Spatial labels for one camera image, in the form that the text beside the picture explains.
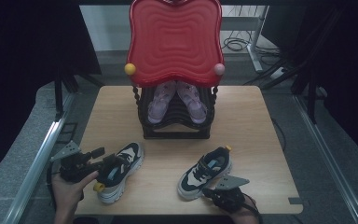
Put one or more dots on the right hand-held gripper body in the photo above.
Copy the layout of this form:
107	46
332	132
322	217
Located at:
230	199

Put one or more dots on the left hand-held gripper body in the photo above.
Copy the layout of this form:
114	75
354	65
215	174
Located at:
73	166

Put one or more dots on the black and white sneaker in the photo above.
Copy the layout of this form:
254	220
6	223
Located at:
203	174
119	174

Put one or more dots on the purple sandal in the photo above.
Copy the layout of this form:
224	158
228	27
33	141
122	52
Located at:
161	99
194	101

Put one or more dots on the red and black shoe rack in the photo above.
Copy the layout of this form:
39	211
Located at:
175	43

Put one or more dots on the person's right hand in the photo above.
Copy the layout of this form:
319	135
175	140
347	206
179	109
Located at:
245	216

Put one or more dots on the person's left hand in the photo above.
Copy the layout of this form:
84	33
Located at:
66	193

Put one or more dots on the black metal stand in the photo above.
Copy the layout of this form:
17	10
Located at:
311	99
59	96

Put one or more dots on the black curtain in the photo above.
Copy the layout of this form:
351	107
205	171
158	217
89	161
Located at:
348	68
21	62

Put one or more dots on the white power strip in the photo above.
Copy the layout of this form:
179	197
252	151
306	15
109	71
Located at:
277	73

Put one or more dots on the white desk leg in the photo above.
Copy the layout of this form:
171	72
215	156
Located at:
256	40

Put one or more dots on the aluminium rail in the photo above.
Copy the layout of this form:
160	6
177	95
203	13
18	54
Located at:
326	155
37	161

